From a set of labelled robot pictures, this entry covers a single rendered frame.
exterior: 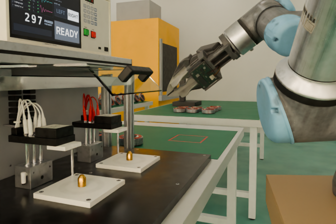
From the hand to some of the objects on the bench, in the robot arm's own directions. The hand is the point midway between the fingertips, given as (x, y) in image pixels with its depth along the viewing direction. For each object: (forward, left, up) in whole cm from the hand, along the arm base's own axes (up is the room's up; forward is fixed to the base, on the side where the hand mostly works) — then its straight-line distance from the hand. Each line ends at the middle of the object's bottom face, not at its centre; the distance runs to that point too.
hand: (171, 91), depth 79 cm
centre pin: (+16, +18, -22) cm, 33 cm away
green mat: (+45, -57, -21) cm, 76 cm away
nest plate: (+18, -6, -22) cm, 29 cm away
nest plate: (+17, +18, -23) cm, 33 cm away
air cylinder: (+31, +19, -22) cm, 42 cm away
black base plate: (+19, +6, -24) cm, 32 cm away
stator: (+37, -38, -22) cm, 58 cm away
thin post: (+24, +12, -22) cm, 35 cm away
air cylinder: (+33, -5, -21) cm, 39 cm away
